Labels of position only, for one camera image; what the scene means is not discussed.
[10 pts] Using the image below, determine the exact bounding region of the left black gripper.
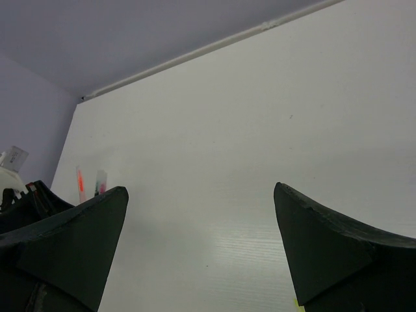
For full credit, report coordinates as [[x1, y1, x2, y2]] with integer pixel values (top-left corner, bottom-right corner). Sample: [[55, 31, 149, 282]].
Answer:
[[1, 180, 74, 233]]

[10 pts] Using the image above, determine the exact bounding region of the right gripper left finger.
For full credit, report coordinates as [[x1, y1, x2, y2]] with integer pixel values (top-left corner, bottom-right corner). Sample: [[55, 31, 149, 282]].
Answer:
[[1, 186, 129, 311]]

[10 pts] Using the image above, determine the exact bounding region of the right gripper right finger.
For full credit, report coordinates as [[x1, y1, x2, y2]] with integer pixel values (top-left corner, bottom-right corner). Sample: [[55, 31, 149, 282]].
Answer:
[[274, 183, 415, 311]]

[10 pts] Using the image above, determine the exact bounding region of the orange pen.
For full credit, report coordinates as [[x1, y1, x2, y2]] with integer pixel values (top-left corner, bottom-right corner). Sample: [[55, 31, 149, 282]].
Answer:
[[76, 166, 87, 203]]

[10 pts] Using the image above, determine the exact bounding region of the red pen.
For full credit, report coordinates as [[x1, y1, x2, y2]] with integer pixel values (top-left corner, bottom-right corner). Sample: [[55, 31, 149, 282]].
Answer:
[[99, 170, 107, 194]]

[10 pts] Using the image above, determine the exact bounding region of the green pen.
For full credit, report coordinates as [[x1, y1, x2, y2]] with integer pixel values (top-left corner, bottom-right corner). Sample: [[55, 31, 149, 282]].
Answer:
[[94, 170, 101, 196]]

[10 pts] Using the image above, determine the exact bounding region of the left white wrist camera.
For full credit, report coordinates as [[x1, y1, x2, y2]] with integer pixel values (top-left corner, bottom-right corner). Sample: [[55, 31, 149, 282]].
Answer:
[[1, 146, 29, 194]]

